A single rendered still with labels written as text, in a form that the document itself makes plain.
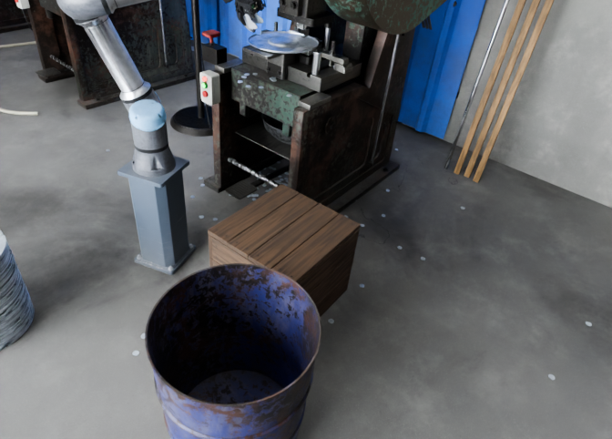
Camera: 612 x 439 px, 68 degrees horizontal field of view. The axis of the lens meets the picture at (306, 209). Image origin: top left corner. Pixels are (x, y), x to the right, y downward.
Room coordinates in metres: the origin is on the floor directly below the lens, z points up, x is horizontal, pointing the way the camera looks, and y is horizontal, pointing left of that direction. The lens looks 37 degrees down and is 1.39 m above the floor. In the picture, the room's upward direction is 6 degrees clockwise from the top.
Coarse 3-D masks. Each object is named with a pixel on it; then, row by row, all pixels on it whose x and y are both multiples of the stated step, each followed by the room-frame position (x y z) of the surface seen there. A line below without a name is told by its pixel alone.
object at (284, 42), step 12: (252, 36) 1.96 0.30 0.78; (264, 36) 1.97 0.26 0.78; (276, 36) 1.99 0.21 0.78; (288, 36) 2.00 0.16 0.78; (300, 36) 2.01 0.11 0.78; (264, 48) 1.81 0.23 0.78; (276, 48) 1.82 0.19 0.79; (288, 48) 1.83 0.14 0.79; (300, 48) 1.85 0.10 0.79; (312, 48) 1.85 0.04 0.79
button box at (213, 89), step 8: (200, 72) 1.89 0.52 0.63; (208, 72) 1.90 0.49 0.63; (200, 80) 1.89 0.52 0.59; (208, 80) 1.86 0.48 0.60; (216, 80) 1.87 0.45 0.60; (200, 88) 1.89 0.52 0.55; (208, 88) 1.86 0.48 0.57; (216, 88) 1.87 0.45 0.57; (208, 96) 1.86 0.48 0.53; (216, 96) 1.87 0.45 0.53; (208, 112) 1.92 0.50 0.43; (208, 120) 1.92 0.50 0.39
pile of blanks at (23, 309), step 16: (0, 272) 0.96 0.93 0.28; (16, 272) 1.02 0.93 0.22; (0, 288) 0.94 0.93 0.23; (16, 288) 0.98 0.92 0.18; (0, 304) 0.91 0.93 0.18; (16, 304) 0.96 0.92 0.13; (32, 304) 1.05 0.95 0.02; (0, 320) 0.89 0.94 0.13; (16, 320) 0.95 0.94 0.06; (32, 320) 0.99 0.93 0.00; (0, 336) 0.88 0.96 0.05; (16, 336) 0.91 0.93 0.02
